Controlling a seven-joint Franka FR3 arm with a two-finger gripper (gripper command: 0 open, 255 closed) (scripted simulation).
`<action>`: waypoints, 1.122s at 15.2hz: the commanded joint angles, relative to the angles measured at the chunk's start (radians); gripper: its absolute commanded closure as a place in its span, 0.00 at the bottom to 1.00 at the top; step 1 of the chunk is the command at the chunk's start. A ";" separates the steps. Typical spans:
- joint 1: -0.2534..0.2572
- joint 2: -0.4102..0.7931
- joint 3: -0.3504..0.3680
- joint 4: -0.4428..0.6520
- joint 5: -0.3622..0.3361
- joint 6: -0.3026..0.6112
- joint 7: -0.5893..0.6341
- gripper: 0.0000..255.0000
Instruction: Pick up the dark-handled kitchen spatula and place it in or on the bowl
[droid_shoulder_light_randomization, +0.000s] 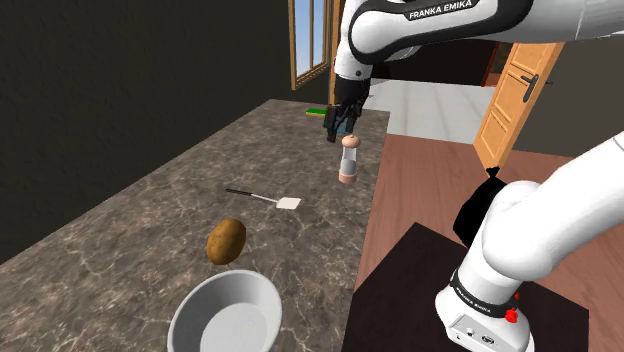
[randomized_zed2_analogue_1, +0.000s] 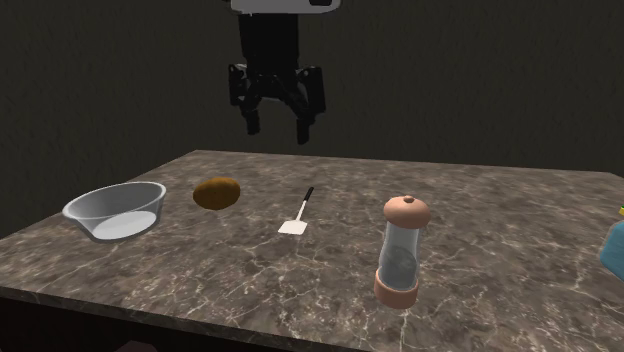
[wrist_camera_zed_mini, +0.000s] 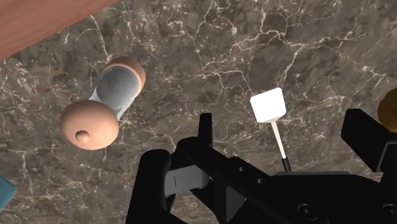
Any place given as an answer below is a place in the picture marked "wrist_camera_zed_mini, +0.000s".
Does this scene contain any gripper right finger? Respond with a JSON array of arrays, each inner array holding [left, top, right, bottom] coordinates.
[[340, 108, 397, 187]]

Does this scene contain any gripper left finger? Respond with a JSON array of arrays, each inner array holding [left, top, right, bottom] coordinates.
[[125, 113, 280, 224]]

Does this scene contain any yellow round object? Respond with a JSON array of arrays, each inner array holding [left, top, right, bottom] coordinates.
[[377, 87, 397, 133]]

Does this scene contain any white cube on thin stick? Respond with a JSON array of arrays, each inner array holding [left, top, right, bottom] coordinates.
[[249, 87, 293, 172]]

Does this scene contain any tan and grey grinder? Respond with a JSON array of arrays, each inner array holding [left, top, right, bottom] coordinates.
[[60, 56, 146, 151]]

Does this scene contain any teal flat object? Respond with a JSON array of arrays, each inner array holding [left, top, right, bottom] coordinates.
[[0, 173, 18, 213]]

